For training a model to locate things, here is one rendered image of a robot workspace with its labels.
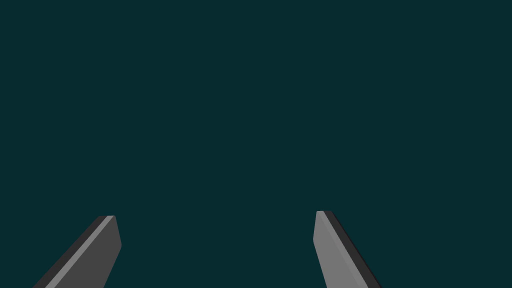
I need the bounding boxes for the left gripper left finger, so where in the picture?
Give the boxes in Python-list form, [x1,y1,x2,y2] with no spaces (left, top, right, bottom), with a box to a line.
[32,214,123,288]

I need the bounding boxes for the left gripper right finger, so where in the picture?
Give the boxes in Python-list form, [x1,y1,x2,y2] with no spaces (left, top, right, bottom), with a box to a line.
[312,210,383,288]

